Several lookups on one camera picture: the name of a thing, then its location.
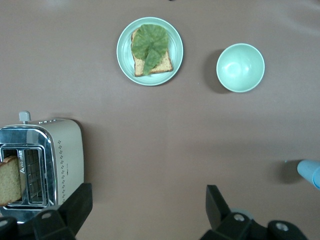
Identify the brown bread slice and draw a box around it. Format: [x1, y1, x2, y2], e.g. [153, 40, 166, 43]
[130, 27, 175, 78]

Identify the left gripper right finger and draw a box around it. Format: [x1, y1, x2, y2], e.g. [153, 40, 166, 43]
[199, 184, 269, 240]

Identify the pale blue plastic cup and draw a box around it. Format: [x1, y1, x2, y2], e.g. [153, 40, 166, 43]
[296, 159, 320, 190]

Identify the green lettuce leaf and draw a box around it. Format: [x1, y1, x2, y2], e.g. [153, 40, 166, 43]
[131, 23, 170, 76]

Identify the beige chrome toaster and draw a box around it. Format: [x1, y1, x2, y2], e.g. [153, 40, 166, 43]
[0, 110, 85, 225]

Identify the pale green bowl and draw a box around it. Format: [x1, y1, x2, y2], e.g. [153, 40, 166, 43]
[215, 42, 266, 94]

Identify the pale green plate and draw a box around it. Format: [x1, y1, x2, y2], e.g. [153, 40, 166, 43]
[116, 16, 184, 87]

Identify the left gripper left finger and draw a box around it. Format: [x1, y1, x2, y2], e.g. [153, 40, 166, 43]
[31, 182, 94, 240]

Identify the brown toast slice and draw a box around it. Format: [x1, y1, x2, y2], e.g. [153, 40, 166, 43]
[0, 154, 26, 207]

